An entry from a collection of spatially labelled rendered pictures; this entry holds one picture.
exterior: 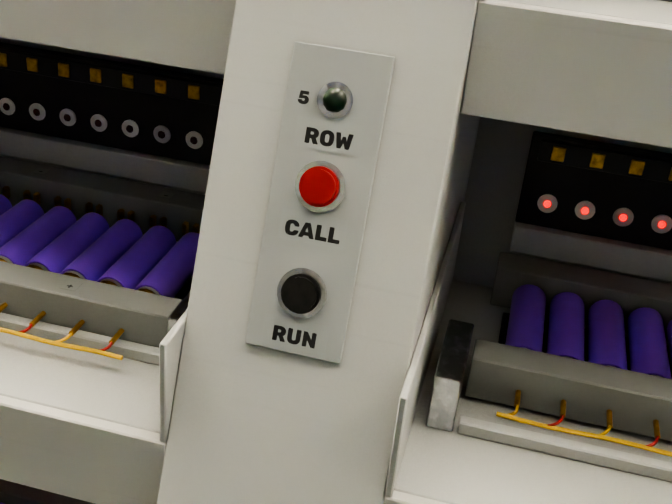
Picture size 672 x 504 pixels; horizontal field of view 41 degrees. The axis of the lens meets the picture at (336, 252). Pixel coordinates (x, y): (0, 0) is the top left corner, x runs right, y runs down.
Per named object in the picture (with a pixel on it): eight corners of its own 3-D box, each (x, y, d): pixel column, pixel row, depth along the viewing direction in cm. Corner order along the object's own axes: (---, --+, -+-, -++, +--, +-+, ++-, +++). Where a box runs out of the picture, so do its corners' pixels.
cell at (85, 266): (143, 249, 52) (89, 304, 46) (114, 243, 52) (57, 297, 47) (143, 221, 51) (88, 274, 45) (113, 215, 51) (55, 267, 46)
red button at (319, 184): (334, 210, 35) (341, 169, 35) (295, 203, 35) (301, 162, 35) (339, 209, 36) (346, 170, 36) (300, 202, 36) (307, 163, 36)
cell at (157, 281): (210, 263, 51) (163, 321, 46) (180, 257, 51) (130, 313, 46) (211, 235, 50) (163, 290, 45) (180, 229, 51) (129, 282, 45)
